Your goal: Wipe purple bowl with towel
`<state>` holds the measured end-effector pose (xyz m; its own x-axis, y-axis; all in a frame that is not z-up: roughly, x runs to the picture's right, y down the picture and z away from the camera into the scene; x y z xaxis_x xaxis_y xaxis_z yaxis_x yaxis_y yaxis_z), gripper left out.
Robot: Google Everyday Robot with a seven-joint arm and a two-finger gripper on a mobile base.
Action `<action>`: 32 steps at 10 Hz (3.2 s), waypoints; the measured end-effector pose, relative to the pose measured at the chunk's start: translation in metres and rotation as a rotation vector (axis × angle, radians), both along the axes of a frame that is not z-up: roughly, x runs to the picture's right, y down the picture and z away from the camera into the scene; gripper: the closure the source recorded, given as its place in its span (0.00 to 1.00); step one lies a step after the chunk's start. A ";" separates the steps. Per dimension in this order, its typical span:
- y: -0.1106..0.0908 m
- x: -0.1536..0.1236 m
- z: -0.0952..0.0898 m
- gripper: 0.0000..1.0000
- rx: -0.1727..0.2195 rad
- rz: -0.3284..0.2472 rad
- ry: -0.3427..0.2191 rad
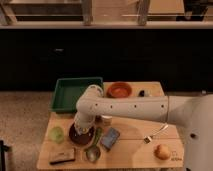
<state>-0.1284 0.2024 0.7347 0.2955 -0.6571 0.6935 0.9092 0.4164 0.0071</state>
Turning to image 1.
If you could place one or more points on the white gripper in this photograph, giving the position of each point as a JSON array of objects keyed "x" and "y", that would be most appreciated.
[{"x": 82, "y": 123}]

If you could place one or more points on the dark purple bowl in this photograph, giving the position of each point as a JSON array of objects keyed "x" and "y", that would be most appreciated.
[{"x": 82, "y": 139}]

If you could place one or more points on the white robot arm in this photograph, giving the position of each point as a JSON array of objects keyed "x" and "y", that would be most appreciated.
[{"x": 194, "y": 113}]

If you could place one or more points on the orange bowl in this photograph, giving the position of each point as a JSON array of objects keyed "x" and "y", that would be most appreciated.
[{"x": 119, "y": 90}]

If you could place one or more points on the white paper cup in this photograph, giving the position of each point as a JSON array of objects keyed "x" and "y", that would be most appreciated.
[{"x": 106, "y": 120}]

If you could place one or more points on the green apple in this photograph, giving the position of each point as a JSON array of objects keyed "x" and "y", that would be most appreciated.
[{"x": 56, "y": 134}]

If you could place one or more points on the blue sponge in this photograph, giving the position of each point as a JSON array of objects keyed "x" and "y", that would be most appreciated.
[{"x": 109, "y": 139}]

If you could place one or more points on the green plastic tray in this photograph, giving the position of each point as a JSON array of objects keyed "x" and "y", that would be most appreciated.
[{"x": 68, "y": 90}]

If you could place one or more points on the dark brown wooden block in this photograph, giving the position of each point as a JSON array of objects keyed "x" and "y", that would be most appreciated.
[{"x": 61, "y": 156}]

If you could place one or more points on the silver fork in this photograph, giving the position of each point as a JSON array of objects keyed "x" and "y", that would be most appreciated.
[{"x": 149, "y": 138}]

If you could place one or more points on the metal spoon green handle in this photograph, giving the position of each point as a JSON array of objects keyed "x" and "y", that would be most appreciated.
[{"x": 93, "y": 152}]

